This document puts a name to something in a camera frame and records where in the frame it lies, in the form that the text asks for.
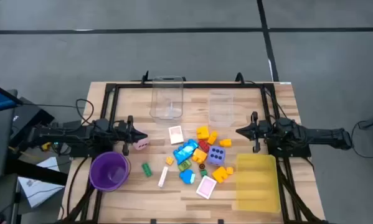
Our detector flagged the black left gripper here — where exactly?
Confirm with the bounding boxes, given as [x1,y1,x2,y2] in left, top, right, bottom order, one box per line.
[113,114,149,156]

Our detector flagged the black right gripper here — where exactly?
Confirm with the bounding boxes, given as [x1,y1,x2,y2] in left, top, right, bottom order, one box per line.
[235,111,270,154]

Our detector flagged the pink foam dice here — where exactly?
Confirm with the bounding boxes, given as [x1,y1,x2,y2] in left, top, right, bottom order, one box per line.
[133,136,150,151]

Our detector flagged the long green toy brick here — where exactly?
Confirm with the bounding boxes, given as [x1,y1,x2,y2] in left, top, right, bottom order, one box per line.
[141,162,153,178]

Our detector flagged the purple foam dice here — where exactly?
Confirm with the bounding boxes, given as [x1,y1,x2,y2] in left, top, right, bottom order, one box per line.
[206,145,227,166]

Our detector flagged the red toy brick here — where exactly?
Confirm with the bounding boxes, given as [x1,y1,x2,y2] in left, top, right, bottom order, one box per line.
[197,139,210,153]

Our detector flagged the blue toy brick plate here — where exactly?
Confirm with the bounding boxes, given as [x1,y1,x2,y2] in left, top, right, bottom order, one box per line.
[172,143,193,166]

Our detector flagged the light green toy brick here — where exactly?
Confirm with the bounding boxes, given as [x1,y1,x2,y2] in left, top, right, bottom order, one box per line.
[177,159,192,172]

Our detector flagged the shallow clear plastic container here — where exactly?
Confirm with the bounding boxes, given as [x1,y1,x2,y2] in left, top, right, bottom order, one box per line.
[207,89,235,128]

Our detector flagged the purple plastic bucket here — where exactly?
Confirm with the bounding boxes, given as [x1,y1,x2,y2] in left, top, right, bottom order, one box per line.
[88,151,131,193]

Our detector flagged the tall clear plastic container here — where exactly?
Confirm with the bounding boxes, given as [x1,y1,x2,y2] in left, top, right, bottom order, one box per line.
[149,75,184,121]

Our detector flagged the yellow translucent plastic bin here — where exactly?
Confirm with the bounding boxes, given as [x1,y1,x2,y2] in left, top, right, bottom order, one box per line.
[235,153,282,214]

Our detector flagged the blue cloud-shaped toy brick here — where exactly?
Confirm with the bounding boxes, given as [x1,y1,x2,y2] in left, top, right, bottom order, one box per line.
[179,169,196,185]

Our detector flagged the black computer case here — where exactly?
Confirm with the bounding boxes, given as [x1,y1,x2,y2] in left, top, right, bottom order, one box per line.
[11,96,55,147]

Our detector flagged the black metal beam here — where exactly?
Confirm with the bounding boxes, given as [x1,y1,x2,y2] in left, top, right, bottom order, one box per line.
[4,157,69,187]

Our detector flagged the white paper sheets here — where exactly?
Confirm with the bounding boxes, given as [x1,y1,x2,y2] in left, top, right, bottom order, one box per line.
[17,156,65,208]

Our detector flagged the thin black cable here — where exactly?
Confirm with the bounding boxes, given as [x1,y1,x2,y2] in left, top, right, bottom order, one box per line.
[21,98,95,126]

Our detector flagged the black floor cable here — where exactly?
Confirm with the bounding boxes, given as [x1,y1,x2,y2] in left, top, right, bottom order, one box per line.
[350,119,373,159]

